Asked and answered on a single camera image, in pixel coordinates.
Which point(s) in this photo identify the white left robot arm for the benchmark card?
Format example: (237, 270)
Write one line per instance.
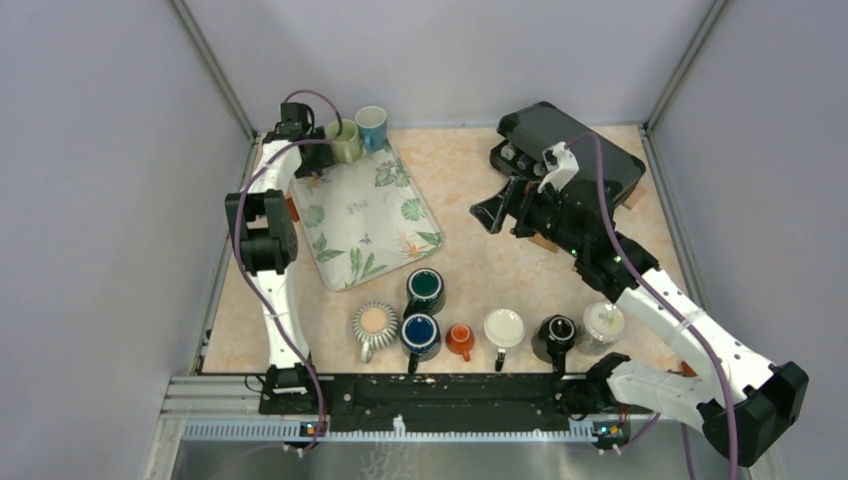
(265, 244)

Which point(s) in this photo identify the white ribbed mug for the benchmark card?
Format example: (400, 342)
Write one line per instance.
(503, 331)

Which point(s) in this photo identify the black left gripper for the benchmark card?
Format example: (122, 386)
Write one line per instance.
(322, 159)

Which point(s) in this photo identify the light blue mug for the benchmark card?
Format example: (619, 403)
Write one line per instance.
(372, 126)

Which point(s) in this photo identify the black mug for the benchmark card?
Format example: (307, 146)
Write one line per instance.
(552, 340)

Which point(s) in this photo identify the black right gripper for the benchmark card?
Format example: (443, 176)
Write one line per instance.
(522, 196)

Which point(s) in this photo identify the wooden block behind case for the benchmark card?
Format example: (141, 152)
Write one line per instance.
(634, 197)

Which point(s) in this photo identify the striped grey white mug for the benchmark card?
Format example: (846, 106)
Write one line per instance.
(375, 327)

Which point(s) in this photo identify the dark green mug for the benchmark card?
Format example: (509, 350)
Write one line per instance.
(425, 289)

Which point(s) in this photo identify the small orange mug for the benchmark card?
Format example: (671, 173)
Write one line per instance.
(460, 340)

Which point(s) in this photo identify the light green mug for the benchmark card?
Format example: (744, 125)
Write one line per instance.
(346, 145)

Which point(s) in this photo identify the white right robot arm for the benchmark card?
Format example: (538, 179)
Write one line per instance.
(741, 401)

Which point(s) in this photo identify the clear floral glass jar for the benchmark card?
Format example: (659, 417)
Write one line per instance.
(602, 326)

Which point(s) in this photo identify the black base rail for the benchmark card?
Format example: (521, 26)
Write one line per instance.
(449, 403)

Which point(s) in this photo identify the white floral tray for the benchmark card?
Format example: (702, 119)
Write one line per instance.
(364, 219)

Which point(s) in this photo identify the navy blue mug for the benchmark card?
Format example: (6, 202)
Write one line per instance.
(420, 338)

